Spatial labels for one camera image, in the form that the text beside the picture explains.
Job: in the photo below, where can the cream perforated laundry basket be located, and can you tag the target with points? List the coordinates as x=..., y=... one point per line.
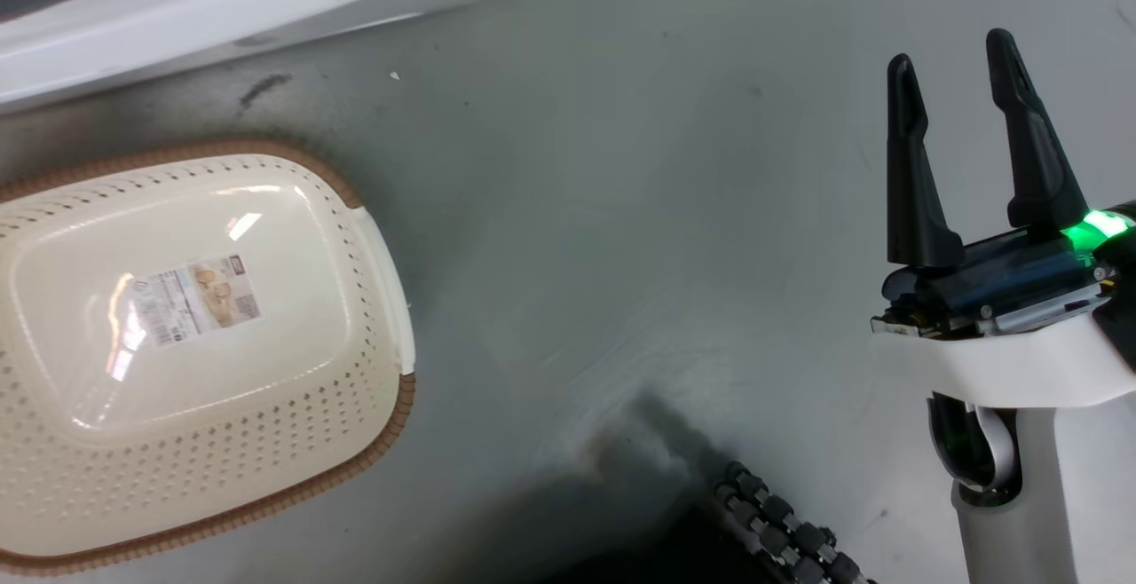
x=266, y=442

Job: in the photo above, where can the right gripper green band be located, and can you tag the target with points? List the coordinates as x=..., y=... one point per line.
x=1003, y=282

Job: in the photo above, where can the white washing machine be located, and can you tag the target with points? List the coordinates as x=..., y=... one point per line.
x=177, y=7

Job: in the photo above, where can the black roller wheel robot base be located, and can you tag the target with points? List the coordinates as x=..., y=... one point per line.
x=785, y=535

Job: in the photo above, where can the printed paper label sticker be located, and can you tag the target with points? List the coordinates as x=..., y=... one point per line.
x=197, y=298

